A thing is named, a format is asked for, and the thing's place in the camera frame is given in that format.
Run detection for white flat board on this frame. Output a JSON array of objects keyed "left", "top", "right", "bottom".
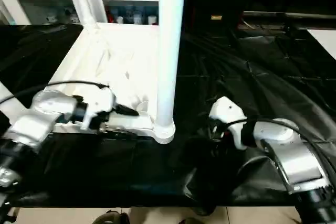
[{"left": 307, "top": 29, "right": 336, "bottom": 61}]

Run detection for black plastic mat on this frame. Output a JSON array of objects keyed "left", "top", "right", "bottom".
[{"left": 0, "top": 22, "right": 336, "bottom": 208}]

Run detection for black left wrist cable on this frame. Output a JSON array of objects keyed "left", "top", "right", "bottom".
[{"left": 0, "top": 80, "right": 110, "bottom": 107}]

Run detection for person's black shoes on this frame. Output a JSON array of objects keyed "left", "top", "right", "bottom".
[
  {"left": 178, "top": 217, "right": 206, "bottom": 224},
  {"left": 91, "top": 210, "right": 130, "bottom": 224}
]

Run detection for white plastic table top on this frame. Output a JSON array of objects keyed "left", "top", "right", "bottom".
[{"left": 48, "top": 22, "right": 176, "bottom": 145}]

